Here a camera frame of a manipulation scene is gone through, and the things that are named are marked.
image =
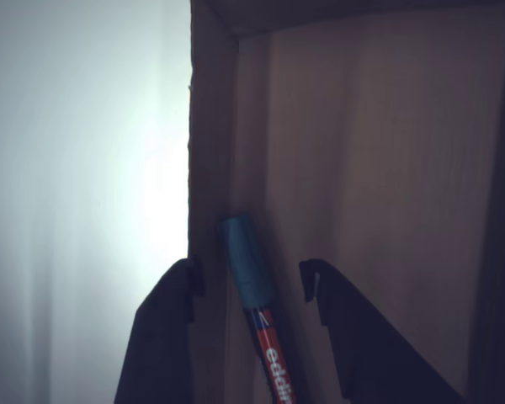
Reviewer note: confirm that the brown cardboard box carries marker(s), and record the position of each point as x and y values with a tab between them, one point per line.
362	147

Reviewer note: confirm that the green capped edding marker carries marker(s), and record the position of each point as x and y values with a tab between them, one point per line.
248	261

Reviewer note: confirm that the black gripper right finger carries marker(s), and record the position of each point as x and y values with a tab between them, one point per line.
370	357

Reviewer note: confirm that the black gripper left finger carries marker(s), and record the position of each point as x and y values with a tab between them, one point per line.
160	349

